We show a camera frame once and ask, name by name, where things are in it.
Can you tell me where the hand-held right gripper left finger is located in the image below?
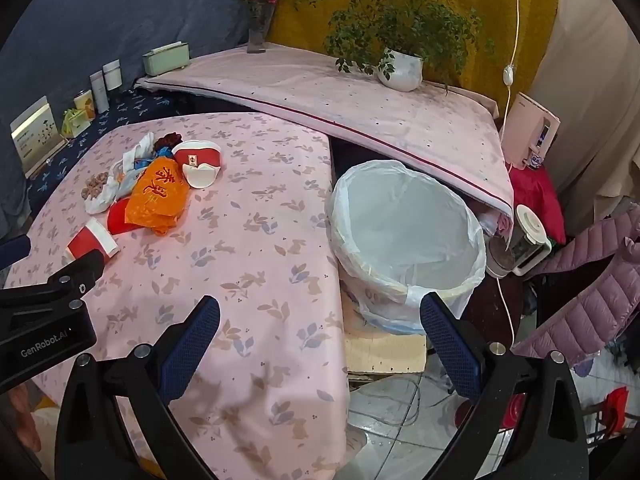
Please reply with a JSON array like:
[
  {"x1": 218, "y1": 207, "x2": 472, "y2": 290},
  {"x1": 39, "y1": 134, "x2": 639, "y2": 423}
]
[{"x1": 55, "y1": 295, "x2": 223, "y2": 480}]

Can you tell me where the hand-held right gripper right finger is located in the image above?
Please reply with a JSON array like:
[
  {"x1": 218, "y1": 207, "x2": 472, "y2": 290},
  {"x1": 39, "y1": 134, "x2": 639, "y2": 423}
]
[{"x1": 420, "y1": 291, "x2": 591, "y2": 480}]

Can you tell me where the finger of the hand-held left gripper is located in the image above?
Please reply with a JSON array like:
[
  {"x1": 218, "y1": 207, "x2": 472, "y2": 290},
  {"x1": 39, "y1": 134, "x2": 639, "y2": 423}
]
[
  {"x1": 0, "y1": 249, "x2": 110, "y2": 313},
  {"x1": 0, "y1": 237, "x2": 32, "y2": 267}
]

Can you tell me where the red white paper cup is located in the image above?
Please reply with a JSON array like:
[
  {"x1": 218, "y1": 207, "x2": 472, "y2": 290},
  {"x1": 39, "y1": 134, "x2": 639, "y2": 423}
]
[{"x1": 66, "y1": 219, "x2": 119, "y2": 266}]

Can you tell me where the white plastic bag with nuts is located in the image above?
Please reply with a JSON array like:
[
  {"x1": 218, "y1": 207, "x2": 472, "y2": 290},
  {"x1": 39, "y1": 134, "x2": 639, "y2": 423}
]
[{"x1": 81, "y1": 157, "x2": 148, "y2": 215}]

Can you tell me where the trash can with white liner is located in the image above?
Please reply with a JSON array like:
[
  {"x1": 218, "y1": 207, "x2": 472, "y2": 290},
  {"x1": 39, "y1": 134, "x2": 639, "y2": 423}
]
[{"x1": 327, "y1": 159, "x2": 487, "y2": 336}]

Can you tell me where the orange plastic bag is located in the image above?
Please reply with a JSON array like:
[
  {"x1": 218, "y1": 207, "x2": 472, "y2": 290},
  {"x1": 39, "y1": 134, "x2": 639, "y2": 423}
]
[{"x1": 129, "y1": 156, "x2": 192, "y2": 237}]

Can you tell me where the red white paper bowl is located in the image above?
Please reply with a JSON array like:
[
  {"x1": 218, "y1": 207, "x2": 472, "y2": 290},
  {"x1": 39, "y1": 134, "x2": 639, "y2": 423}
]
[{"x1": 171, "y1": 140, "x2": 223, "y2": 189}]

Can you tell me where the person's left hand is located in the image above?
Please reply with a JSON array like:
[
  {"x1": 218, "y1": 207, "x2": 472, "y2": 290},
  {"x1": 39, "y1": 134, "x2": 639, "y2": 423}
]
[{"x1": 7, "y1": 382, "x2": 46, "y2": 441}]

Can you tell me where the dark brown side table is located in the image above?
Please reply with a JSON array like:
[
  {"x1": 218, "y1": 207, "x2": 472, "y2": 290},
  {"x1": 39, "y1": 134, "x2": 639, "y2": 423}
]
[{"x1": 450, "y1": 255, "x2": 516, "y2": 351}]

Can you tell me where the red thermos bottle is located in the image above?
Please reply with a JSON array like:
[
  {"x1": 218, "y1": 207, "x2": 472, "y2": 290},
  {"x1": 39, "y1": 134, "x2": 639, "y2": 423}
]
[{"x1": 502, "y1": 392, "x2": 528, "y2": 431}]

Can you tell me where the pink floral tablecloth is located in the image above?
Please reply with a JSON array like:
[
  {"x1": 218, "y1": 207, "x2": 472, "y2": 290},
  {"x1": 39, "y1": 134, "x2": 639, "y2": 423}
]
[{"x1": 2, "y1": 112, "x2": 351, "y2": 480}]

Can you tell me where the white glass electric kettle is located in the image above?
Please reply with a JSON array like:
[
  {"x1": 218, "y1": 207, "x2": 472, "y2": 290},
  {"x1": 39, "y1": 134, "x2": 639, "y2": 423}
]
[{"x1": 485, "y1": 204, "x2": 553, "y2": 278}]

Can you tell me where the folded pink white cloth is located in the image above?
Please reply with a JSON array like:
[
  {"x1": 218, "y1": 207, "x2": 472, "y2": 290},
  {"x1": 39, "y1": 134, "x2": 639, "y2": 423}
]
[{"x1": 477, "y1": 210, "x2": 511, "y2": 236}]

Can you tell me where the light green box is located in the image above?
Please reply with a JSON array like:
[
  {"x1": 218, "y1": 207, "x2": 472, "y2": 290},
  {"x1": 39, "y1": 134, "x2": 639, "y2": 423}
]
[{"x1": 61, "y1": 107, "x2": 91, "y2": 138}]

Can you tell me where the pink down jacket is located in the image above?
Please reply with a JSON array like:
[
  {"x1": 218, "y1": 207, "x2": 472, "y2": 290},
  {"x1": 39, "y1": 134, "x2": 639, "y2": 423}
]
[{"x1": 512, "y1": 205, "x2": 640, "y2": 368}]

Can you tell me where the yellow orange box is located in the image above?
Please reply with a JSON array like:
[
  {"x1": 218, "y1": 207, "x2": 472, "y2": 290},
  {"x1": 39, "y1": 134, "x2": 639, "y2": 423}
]
[{"x1": 74, "y1": 89, "x2": 96, "y2": 121}]

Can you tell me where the red cloth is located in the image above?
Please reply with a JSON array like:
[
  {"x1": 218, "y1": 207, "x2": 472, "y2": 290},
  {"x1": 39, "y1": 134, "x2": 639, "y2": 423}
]
[{"x1": 507, "y1": 162, "x2": 566, "y2": 246}]

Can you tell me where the red stool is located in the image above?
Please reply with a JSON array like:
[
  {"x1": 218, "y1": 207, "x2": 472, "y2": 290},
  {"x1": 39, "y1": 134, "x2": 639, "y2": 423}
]
[{"x1": 590, "y1": 387, "x2": 636, "y2": 436}]

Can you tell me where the tall white bottle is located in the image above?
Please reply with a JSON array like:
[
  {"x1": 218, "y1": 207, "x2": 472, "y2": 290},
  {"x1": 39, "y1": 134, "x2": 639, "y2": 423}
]
[{"x1": 90, "y1": 71, "x2": 110, "y2": 114}]

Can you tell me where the navy floral cloth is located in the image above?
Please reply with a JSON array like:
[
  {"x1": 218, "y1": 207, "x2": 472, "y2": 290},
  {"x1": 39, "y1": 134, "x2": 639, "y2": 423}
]
[{"x1": 25, "y1": 87, "x2": 186, "y2": 201}]

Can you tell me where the green tissue box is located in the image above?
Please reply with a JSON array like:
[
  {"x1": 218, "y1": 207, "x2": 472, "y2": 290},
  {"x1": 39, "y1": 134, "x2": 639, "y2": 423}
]
[{"x1": 142, "y1": 41, "x2": 192, "y2": 77}]

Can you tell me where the pink dotted bedsheet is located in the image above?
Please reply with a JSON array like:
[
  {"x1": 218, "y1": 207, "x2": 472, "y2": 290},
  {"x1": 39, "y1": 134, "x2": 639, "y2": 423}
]
[{"x1": 134, "y1": 42, "x2": 516, "y2": 221}]

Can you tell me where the blue grey backdrop cloth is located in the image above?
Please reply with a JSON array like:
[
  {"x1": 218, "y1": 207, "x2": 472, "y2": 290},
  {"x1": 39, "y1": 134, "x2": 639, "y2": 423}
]
[{"x1": 0, "y1": 0, "x2": 281, "y2": 231}]

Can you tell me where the potted fern in white pot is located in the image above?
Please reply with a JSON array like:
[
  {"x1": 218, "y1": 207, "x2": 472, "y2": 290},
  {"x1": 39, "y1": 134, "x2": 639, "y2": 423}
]
[{"x1": 292, "y1": 0, "x2": 496, "y2": 96}]

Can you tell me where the beige curtain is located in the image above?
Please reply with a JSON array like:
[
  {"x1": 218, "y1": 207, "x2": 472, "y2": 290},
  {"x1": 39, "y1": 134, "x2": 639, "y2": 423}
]
[{"x1": 530, "y1": 0, "x2": 640, "y2": 221}]

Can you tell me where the glass vase with pink flowers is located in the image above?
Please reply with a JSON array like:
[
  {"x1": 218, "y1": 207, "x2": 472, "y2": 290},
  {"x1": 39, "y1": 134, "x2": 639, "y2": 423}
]
[{"x1": 235, "y1": 0, "x2": 287, "y2": 55}]

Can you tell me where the yellow blanket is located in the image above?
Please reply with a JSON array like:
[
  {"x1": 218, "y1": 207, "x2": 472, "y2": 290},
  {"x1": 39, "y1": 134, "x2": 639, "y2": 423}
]
[{"x1": 267, "y1": 0, "x2": 563, "y2": 111}]

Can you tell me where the white kettle cable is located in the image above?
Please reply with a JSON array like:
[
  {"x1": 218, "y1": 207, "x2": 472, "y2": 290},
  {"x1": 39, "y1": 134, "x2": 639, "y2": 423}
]
[{"x1": 495, "y1": 275, "x2": 516, "y2": 351}]

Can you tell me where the white floor cable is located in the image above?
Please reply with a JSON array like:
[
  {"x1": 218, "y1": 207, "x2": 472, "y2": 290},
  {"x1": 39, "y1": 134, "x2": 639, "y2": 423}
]
[{"x1": 350, "y1": 375, "x2": 451, "y2": 428}]

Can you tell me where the white cable with switch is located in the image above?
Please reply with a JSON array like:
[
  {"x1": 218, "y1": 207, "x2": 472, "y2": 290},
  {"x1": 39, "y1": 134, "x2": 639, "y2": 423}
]
[{"x1": 497, "y1": 0, "x2": 523, "y2": 133}]

